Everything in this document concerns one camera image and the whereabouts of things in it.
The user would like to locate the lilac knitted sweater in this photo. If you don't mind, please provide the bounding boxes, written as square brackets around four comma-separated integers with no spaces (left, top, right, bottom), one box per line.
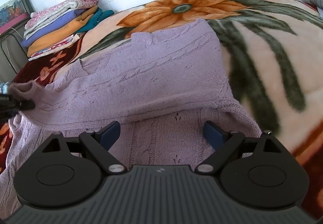
[1,19,261,218]

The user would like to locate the purple folded garment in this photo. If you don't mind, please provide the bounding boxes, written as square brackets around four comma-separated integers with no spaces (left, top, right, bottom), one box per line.
[20,9,85,47]

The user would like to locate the pink box lid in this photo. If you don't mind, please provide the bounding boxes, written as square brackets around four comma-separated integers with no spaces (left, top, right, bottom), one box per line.
[0,13,29,34]

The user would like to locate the white patterned folded garment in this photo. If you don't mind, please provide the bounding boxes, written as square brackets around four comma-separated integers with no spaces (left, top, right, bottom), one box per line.
[28,32,85,61]

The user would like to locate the clear plastic storage box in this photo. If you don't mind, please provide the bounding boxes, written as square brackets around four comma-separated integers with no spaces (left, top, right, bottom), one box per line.
[0,0,26,27]

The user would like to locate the orange folded garment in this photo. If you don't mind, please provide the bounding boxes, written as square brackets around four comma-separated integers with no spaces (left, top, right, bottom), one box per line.
[27,6,98,57]

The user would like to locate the floral fleece blanket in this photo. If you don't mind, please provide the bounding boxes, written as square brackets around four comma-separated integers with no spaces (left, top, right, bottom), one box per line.
[14,0,322,218]

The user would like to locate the cream fleece folded garment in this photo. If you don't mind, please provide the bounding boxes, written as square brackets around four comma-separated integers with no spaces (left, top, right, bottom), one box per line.
[24,0,95,38]

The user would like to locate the teal folded garment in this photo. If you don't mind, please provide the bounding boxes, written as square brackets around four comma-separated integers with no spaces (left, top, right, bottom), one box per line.
[75,8,114,33]

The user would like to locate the pink floral folded garment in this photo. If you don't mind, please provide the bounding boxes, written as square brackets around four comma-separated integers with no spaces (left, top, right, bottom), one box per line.
[25,0,98,33]

